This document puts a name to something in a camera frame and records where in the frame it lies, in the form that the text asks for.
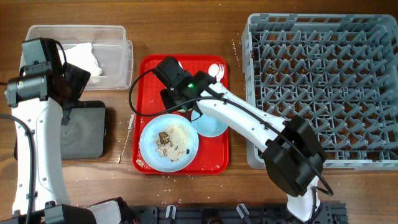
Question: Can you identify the black mounting rail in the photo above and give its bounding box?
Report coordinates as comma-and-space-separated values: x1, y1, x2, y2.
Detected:
130, 202, 348, 224

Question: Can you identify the black waste bin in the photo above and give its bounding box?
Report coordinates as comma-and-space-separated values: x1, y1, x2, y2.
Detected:
12, 98, 106, 164

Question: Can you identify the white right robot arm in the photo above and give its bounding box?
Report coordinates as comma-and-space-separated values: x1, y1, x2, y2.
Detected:
151, 56, 326, 222

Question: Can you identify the clear plastic bin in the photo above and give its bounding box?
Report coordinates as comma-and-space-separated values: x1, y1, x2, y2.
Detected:
25, 25, 133, 91

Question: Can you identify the white plastic spoon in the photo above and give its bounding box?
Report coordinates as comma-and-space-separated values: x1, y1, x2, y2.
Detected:
208, 63, 219, 77

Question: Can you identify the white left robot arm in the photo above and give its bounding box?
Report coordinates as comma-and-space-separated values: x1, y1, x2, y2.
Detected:
3, 37, 134, 223

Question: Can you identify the food crumb on table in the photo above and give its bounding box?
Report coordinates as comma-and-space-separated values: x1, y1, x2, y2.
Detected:
115, 155, 121, 164

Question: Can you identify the green plastic bowl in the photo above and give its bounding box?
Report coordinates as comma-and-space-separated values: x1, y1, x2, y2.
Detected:
177, 106, 192, 113

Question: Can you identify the white napkin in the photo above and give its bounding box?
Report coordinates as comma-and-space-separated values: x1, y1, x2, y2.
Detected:
65, 42, 103, 83

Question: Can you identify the white plastic fork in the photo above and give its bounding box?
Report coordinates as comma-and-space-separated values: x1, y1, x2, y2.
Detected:
215, 64, 225, 82

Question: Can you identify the blue-grey dishwasher rack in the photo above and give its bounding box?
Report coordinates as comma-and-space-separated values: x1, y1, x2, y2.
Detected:
241, 13, 397, 170

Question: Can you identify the light blue plate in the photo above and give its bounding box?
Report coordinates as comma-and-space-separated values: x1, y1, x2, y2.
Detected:
139, 114, 199, 173

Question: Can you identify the light blue bowl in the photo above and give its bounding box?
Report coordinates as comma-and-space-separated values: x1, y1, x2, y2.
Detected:
191, 111, 228, 138

